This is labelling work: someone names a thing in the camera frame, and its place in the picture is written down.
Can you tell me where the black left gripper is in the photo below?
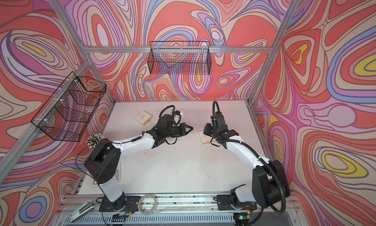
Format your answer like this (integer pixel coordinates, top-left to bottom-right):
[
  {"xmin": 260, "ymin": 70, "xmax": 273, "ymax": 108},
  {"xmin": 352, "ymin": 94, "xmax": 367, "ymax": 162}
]
[{"xmin": 163, "ymin": 123, "xmax": 194, "ymax": 139}]

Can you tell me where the coiled clear cable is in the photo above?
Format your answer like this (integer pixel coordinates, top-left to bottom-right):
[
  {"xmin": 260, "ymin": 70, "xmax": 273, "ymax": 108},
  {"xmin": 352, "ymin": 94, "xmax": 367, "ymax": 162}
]
[{"xmin": 137, "ymin": 194, "xmax": 158, "ymax": 216}]

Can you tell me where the cream drawer jewelry box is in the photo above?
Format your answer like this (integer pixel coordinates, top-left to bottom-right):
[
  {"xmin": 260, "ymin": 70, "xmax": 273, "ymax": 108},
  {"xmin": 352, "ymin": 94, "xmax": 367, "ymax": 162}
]
[{"xmin": 198, "ymin": 131, "xmax": 212, "ymax": 145}]

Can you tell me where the white stapler on rail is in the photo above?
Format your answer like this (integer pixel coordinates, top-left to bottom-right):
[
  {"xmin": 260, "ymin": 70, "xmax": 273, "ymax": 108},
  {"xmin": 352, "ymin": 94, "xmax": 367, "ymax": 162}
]
[{"xmin": 70, "ymin": 200, "xmax": 95, "ymax": 223}]

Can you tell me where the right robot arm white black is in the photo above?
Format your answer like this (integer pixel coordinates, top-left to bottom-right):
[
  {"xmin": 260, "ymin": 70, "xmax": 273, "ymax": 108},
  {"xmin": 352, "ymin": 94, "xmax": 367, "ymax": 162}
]
[{"xmin": 203, "ymin": 101, "xmax": 290, "ymax": 215}]

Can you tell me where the black wire basket wall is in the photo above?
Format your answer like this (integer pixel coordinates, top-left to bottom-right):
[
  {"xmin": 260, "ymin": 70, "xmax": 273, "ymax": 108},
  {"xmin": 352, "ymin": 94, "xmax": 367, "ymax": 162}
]
[
  {"xmin": 147, "ymin": 41, "xmax": 212, "ymax": 75},
  {"xmin": 31, "ymin": 72, "xmax": 107, "ymax": 142}
]

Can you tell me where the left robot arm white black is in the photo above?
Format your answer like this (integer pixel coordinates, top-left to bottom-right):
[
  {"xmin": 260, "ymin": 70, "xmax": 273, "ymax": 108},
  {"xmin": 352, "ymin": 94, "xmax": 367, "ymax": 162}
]
[{"xmin": 84, "ymin": 105, "xmax": 193, "ymax": 211}]

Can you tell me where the black wire basket left wall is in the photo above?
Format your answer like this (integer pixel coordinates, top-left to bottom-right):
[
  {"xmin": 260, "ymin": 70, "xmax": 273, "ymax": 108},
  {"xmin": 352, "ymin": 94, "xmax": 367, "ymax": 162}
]
[{"xmin": 31, "ymin": 72, "xmax": 107, "ymax": 142}]

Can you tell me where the cream jewelry box far left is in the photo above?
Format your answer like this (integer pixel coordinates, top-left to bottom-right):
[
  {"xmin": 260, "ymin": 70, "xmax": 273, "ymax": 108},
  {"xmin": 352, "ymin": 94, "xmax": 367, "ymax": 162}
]
[{"xmin": 135, "ymin": 110, "xmax": 153, "ymax": 126}]

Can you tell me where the clear cup of pens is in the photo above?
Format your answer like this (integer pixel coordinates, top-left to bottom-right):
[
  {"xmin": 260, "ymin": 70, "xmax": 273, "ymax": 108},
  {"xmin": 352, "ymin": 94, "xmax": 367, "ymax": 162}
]
[{"xmin": 86, "ymin": 133, "xmax": 104, "ymax": 149}]

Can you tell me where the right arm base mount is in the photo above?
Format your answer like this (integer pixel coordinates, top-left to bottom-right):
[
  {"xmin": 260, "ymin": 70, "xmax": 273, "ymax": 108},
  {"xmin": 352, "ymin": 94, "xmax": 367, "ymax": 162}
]
[{"xmin": 213, "ymin": 194, "xmax": 257, "ymax": 220}]

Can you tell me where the white desk calculator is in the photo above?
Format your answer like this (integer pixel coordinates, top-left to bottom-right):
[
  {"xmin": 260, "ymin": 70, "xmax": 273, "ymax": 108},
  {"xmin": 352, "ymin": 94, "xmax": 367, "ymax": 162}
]
[{"xmin": 91, "ymin": 162, "xmax": 121, "ymax": 187}]

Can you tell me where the black wire basket back wall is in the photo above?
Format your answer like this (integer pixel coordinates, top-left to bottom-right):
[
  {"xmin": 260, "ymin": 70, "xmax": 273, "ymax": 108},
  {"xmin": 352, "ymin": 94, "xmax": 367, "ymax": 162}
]
[{"xmin": 147, "ymin": 41, "xmax": 212, "ymax": 75}]

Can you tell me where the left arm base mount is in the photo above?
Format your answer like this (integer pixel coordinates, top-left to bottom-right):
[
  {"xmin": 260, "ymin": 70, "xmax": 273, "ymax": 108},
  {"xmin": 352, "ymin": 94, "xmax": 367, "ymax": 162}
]
[{"xmin": 96, "ymin": 196, "xmax": 141, "ymax": 219}]

